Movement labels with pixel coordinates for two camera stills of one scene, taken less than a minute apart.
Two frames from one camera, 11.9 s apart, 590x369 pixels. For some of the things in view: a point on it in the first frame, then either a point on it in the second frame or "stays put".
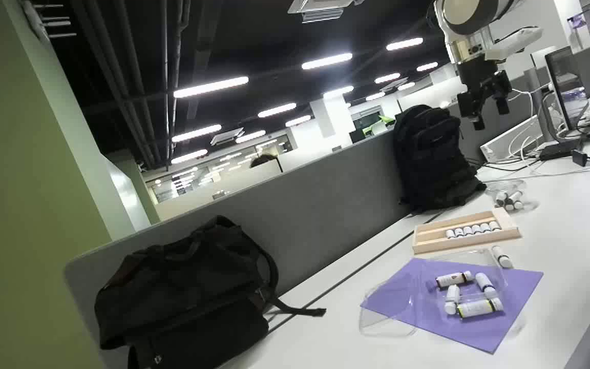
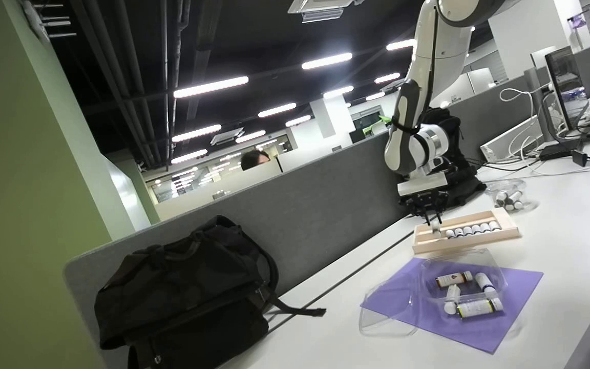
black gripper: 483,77 -> 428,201
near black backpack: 193,300 stays put
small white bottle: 454,297 stays put
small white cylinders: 481,307 stays put
